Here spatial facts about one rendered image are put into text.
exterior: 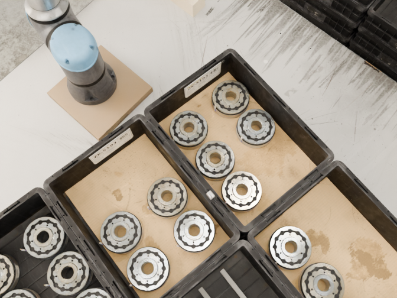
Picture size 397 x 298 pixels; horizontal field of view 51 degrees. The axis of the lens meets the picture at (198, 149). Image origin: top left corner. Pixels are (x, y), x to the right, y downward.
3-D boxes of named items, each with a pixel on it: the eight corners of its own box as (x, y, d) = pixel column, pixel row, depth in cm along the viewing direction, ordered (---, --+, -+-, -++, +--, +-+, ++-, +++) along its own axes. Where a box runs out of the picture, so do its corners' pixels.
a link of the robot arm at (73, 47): (76, 93, 118) (61, 68, 105) (54, 59, 122) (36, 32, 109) (113, 71, 120) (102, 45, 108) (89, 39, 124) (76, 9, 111)
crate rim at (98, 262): (43, 185, 102) (39, 183, 99) (142, 114, 107) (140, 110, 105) (139, 323, 91) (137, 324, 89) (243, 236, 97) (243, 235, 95)
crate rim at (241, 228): (142, 114, 107) (140, 110, 105) (230, 50, 113) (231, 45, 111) (243, 236, 97) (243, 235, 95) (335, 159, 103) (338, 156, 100)
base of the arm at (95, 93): (58, 87, 130) (47, 71, 121) (91, 54, 134) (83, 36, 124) (94, 114, 127) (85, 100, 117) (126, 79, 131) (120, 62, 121)
